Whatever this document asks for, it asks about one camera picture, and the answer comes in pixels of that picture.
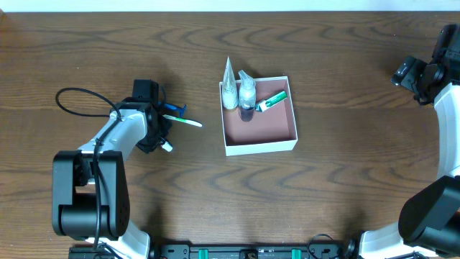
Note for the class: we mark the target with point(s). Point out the white Pantene tube gold cap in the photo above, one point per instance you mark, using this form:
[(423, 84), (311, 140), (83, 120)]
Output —
[(229, 93)]

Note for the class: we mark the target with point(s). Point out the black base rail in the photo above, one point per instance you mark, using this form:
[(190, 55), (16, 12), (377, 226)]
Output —
[(319, 250)]

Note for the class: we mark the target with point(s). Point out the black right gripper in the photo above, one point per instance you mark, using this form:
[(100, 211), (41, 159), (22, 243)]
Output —
[(410, 73)]

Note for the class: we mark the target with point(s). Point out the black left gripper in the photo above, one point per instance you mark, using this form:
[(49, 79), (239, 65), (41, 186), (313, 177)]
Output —
[(164, 128)]

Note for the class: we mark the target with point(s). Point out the clear pump bottle blue liquid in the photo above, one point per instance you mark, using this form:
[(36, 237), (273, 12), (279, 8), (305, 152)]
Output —
[(247, 96)]

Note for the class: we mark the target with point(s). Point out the blue disposable razor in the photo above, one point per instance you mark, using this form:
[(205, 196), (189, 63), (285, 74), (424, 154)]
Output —
[(173, 108)]

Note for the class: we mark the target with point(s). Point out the green white toothbrush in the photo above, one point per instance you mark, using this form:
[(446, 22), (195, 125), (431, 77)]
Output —
[(183, 120)]

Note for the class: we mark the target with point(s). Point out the white box pink interior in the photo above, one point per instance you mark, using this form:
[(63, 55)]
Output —
[(271, 131)]

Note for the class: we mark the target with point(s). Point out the green white soap box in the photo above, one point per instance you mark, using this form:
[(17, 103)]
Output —
[(266, 104)]

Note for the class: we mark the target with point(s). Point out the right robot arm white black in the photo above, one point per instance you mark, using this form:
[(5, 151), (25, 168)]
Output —
[(428, 224)]

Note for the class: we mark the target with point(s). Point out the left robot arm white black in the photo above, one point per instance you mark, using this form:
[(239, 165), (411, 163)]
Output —
[(90, 200)]

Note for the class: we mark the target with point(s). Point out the green Colgate toothpaste tube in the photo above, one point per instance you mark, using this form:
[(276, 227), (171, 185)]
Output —
[(167, 146)]

